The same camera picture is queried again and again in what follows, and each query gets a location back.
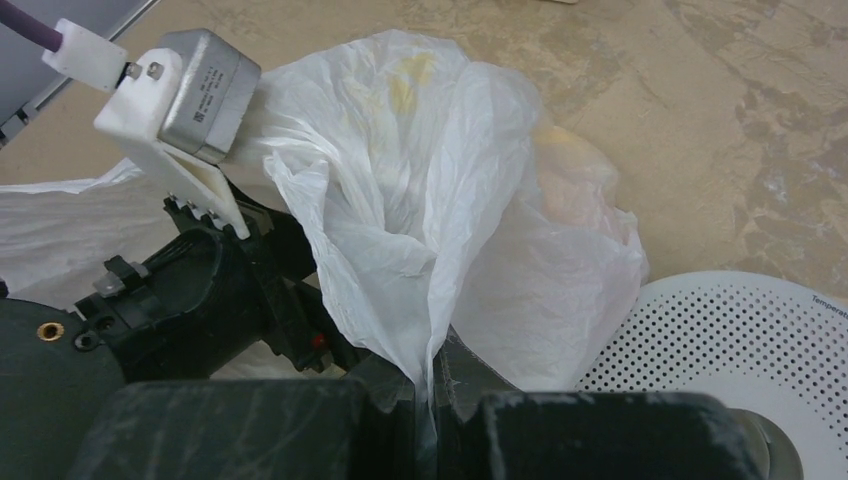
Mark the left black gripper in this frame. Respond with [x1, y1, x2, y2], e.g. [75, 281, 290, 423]
[73, 194, 367, 382]

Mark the white filament spool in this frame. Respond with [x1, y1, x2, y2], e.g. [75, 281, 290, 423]
[576, 271, 847, 479]

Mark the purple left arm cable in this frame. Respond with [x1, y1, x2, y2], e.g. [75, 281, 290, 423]
[0, 0, 68, 54]

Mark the white plastic bag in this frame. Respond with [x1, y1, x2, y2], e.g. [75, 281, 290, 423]
[0, 28, 651, 405]

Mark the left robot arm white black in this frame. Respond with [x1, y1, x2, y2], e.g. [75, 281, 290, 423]
[1, 195, 366, 479]

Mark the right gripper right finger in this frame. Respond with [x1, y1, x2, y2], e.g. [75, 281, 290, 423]
[433, 333, 762, 479]

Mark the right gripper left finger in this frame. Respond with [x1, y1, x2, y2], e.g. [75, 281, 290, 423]
[68, 355, 418, 479]

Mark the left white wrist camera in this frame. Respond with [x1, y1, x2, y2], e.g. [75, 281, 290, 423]
[94, 28, 261, 239]

